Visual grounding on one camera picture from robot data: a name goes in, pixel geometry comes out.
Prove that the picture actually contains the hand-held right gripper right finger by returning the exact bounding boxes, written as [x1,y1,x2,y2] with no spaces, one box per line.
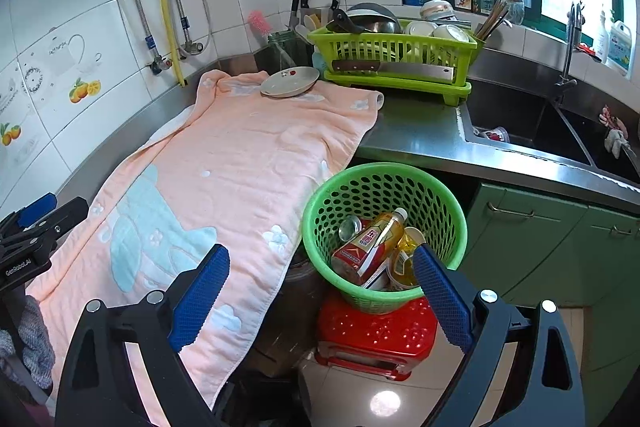
[411,243,586,427]

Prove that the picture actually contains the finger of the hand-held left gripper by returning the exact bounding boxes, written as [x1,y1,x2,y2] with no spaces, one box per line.
[29,198,90,251]
[0,192,57,233]

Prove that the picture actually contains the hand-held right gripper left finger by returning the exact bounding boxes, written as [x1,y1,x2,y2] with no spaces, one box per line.
[56,243,232,427]

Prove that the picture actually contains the yellow plastic wrapper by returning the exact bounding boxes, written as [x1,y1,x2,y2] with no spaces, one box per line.
[387,227,427,290]

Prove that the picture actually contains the red gold tea bottle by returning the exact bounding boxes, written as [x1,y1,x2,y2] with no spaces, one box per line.
[331,207,408,285]

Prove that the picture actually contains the green plastic basket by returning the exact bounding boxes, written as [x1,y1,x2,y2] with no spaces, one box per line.
[301,162,468,314]

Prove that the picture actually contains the red plastic stool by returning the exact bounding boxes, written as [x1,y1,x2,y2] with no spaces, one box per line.
[314,292,441,380]

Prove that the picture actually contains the dark container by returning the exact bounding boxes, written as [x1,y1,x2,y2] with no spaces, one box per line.
[240,252,331,378]

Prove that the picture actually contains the green cabinet doors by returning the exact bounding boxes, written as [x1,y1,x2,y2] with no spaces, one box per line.
[467,182,640,373]

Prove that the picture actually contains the pink printed towel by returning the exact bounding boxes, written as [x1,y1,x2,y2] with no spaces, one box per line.
[25,69,385,427]

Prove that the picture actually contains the steel sink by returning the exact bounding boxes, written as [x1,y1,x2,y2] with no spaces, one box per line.
[460,77,640,172]

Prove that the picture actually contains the white ceramic plate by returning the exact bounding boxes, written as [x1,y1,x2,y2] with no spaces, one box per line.
[260,66,321,98]

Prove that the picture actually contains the white pink cleaning cloth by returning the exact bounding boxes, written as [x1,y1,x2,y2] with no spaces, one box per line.
[599,104,632,158]

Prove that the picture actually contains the green plastic dish rack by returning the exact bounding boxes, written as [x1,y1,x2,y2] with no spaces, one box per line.
[306,19,487,108]

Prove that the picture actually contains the green glass jar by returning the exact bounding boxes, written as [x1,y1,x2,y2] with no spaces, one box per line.
[267,32,301,72]

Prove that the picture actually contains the stack of white bowls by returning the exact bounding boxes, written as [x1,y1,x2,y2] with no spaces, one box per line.
[404,19,473,46]

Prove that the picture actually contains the steel faucet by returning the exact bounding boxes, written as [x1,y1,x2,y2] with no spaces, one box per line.
[554,2,586,108]

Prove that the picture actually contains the pink bottle brush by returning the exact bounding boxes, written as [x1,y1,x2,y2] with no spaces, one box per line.
[247,10,273,35]

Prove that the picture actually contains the bundle of chopsticks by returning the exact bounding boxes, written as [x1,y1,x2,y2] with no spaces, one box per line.
[472,0,513,42]

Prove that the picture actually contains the steel wok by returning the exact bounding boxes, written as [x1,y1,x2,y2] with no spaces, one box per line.
[327,3,403,35]

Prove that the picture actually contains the patterned ceramic bowl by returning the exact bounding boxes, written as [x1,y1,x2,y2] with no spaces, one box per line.
[420,0,456,22]

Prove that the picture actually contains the white detergent bottle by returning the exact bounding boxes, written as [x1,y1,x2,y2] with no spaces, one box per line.
[592,9,611,62]

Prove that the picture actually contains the white jug with blue label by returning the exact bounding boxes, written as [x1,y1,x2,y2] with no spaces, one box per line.
[606,21,633,75]

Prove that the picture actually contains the wooden handle cleaver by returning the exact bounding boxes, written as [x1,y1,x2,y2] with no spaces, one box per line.
[331,58,457,82]

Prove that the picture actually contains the yellow gas hose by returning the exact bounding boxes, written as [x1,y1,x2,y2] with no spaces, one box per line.
[159,0,187,88]

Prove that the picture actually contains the black handle cleaver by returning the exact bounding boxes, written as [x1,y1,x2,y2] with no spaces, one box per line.
[287,0,312,30]

